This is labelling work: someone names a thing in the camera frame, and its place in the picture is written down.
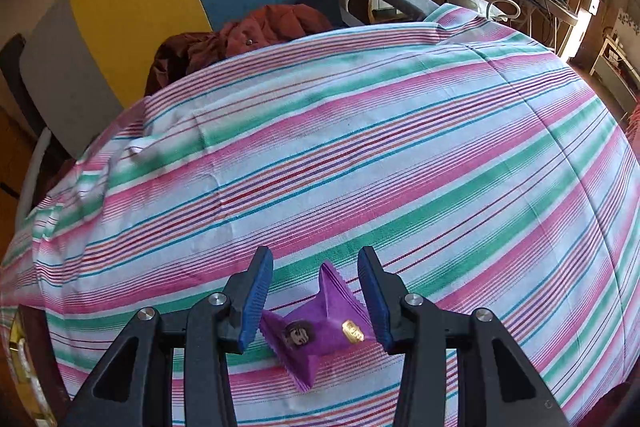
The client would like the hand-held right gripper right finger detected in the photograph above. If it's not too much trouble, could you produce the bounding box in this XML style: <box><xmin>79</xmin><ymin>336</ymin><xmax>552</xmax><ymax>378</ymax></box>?
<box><xmin>357</xmin><ymin>246</ymin><xmax>571</xmax><ymax>427</ymax></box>

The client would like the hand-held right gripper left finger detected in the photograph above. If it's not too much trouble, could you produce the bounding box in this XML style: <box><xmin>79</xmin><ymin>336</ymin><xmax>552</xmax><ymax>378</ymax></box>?
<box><xmin>62</xmin><ymin>246</ymin><xmax>274</xmax><ymax>427</ymax></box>

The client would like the purple snack packet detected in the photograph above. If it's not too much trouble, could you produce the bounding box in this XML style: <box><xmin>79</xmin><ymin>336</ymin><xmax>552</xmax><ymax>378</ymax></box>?
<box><xmin>259</xmin><ymin>261</ymin><xmax>377</xmax><ymax>394</ymax></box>

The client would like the gold metal tin box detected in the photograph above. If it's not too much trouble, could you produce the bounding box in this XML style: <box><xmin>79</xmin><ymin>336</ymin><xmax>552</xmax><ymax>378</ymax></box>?
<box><xmin>0</xmin><ymin>307</ymin><xmax>36</xmax><ymax>413</ymax></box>

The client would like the striped pink green tablecloth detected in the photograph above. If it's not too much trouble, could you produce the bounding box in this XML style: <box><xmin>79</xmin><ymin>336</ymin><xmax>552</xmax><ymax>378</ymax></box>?
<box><xmin>0</xmin><ymin>3</ymin><xmax>640</xmax><ymax>427</ymax></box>

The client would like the dark red cloth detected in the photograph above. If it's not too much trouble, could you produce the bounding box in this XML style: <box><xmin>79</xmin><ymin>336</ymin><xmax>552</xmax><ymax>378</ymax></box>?
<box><xmin>145</xmin><ymin>4</ymin><xmax>333</xmax><ymax>96</ymax></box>

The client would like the wooden shelf rack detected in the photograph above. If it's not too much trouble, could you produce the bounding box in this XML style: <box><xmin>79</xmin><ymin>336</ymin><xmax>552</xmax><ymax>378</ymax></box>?
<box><xmin>590</xmin><ymin>27</ymin><xmax>640</xmax><ymax>108</ymax></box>

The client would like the white cable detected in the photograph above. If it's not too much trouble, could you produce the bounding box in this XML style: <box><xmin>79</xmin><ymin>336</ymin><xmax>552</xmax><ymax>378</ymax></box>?
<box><xmin>487</xmin><ymin>0</ymin><xmax>523</xmax><ymax>24</ymax></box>

